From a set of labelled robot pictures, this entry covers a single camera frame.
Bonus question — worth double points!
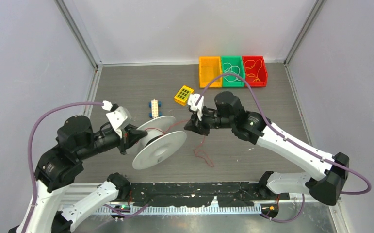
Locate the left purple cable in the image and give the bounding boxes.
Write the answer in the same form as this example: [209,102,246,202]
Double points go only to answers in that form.
[19,101,105,233]

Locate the red wire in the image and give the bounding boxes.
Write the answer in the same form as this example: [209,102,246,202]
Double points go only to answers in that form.
[143,119,215,168]

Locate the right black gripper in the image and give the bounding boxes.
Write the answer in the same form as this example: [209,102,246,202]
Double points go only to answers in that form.
[184,104,234,136]

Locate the left aluminium frame post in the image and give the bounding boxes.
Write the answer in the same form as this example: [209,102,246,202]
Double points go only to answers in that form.
[54,0,100,70]

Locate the yellow toy brick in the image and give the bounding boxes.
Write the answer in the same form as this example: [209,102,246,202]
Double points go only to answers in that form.
[174,85,194,106]

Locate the right aluminium frame post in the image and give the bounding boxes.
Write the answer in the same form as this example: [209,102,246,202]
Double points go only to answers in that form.
[284,0,326,67]

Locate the orange bin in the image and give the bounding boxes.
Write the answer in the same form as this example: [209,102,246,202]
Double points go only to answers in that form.
[199,56,222,88]

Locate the orange wire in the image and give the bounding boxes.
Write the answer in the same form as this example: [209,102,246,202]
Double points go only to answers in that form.
[245,59,266,83]

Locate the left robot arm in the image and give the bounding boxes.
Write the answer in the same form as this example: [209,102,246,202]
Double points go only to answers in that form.
[9,116,147,233]

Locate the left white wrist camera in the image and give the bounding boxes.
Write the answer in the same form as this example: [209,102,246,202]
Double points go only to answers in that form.
[102,100,132,138]

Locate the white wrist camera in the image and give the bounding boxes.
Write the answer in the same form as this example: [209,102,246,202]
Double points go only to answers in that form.
[187,94,204,121]
[102,100,132,138]

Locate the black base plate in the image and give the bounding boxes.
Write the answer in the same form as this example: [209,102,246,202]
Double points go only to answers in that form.
[131,182,289,208]

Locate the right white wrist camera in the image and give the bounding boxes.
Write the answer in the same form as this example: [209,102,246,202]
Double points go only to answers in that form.
[187,94,204,121]

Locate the green bin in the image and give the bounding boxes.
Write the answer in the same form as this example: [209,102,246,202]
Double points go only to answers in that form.
[221,56,245,88]

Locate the white wire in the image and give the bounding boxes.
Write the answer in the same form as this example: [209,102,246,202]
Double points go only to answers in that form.
[223,63,243,83]

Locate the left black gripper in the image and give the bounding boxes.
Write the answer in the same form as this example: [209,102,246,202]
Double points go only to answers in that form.
[79,121,149,158]

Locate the slotted cable duct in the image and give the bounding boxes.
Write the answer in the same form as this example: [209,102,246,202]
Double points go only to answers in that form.
[97,205,264,216]

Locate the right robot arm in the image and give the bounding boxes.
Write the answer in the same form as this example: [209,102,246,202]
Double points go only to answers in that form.
[184,91,350,206]

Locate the aluminium frame post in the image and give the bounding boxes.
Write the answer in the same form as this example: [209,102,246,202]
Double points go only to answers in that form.
[284,0,326,67]
[54,0,100,70]

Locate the red bin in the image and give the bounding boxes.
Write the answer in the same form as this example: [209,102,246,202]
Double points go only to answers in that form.
[242,56,268,87]

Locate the grey cable spool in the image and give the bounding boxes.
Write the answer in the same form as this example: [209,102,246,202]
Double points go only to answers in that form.
[132,116,187,170]

